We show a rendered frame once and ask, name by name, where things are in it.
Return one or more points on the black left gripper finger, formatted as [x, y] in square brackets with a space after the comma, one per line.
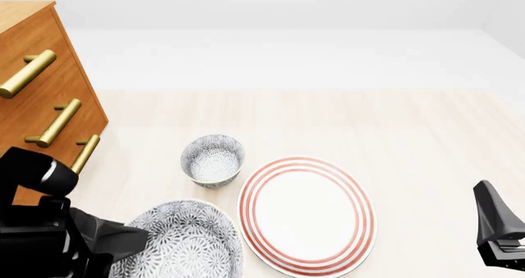
[96, 221]
[119, 242]

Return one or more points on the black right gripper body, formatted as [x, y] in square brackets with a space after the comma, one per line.
[506, 253]

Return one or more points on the wooden cabinet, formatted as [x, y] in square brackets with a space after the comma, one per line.
[20, 12]

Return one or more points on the large patterned bowl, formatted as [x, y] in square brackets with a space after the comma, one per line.
[193, 244]

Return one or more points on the wooden drawer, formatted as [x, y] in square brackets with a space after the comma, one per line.
[43, 32]
[84, 121]
[43, 90]

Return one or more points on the small patterned bowl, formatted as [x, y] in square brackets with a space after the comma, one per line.
[213, 164]

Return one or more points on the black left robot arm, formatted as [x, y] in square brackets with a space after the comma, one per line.
[28, 170]

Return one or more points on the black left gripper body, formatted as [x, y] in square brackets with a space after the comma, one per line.
[33, 247]

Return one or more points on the white plate with red rings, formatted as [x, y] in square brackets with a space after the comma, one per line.
[307, 216]

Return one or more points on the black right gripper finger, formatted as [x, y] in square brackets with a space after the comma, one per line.
[494, 216]

